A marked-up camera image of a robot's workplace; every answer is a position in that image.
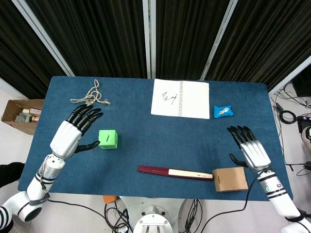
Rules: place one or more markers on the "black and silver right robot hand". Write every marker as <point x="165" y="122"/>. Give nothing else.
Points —
<point x="255" y="153"/>

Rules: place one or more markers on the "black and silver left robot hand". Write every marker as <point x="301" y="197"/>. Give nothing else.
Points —
<point x="65" y="136"/>

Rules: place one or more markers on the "green numbered cube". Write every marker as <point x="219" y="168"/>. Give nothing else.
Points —
<point x="107" y="138"/>

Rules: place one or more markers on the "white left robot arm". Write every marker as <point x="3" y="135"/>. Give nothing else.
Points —
<point x="39" y="189"/>

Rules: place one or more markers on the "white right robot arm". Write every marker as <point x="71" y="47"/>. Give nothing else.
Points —
<point x="277" y="194"/>

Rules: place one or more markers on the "small brown cardboard box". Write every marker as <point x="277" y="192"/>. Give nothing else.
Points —
<point x="230" y="179"/>

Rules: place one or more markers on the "blue snack packet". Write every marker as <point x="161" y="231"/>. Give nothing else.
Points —
<point x="223" y="112"/>

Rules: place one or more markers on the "open cardboard box with items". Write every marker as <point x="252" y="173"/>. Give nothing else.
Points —
<point x="14" y="121"/>

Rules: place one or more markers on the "white shoe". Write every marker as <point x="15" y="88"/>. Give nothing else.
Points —
<point x="306" y="136"/>

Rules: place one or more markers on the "black electronic device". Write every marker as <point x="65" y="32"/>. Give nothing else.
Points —
<point x="303" y="123"/>

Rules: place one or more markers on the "orange object under table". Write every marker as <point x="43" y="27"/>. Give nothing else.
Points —
<point x="109" y="199"/>

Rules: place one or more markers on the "blue table cloth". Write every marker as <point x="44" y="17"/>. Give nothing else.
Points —
<point x="150" y="145"/>

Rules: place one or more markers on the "black curtain panel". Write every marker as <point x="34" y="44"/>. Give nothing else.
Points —
<point x="97" y="36"/>
<point x="187" y="36"/>
<point x="267" y="36"/>
<point x="19" y="60"/>

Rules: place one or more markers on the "folded dark red fan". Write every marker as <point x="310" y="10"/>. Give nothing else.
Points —
<point x="158" y="170"/>

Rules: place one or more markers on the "open white spiral notebook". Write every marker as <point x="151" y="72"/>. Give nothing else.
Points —
<point x="167" y="106"/>

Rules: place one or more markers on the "white robot torso base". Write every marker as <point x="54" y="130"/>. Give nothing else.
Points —
<point x="155" y="218"/>

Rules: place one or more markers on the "grey partition post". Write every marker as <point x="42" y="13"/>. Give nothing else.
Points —
<point x="43" y="36"/>
<point x="289" y="77"/>
<point x="149" y="36"/>
<point x="218" y="38"/>

